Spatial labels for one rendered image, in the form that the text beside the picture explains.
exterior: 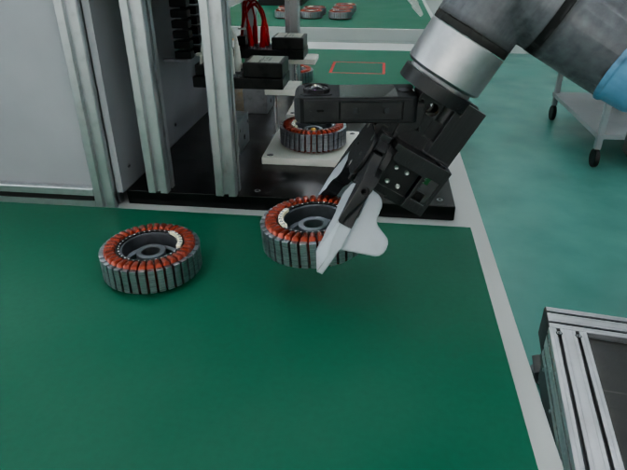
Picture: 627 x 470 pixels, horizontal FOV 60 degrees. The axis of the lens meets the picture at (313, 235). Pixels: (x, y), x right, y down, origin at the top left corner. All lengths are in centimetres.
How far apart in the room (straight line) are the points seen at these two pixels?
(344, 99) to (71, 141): 45
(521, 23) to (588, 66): 7
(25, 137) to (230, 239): 33
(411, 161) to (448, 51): 10
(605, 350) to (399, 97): 113
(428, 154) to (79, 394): 38
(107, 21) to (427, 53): 46
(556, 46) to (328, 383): 34
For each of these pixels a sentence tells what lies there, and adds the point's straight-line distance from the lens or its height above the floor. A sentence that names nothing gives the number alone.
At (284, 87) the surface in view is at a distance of 91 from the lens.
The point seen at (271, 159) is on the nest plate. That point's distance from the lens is 89.
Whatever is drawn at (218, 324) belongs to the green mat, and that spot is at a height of 75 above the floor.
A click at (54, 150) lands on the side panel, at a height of 83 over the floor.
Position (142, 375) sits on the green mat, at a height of 75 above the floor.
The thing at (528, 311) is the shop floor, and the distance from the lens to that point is 197.
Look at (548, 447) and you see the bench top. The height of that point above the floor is 75.
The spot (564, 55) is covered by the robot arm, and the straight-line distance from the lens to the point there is 52.
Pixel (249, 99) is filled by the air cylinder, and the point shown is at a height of 80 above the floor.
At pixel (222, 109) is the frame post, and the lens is 74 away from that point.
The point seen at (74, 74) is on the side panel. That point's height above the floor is 94.
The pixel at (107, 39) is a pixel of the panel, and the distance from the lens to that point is 81.
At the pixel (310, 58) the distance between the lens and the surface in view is 114.
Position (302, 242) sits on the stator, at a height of 83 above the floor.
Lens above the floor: 110
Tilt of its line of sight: 29 degrees down
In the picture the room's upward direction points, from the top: straight up
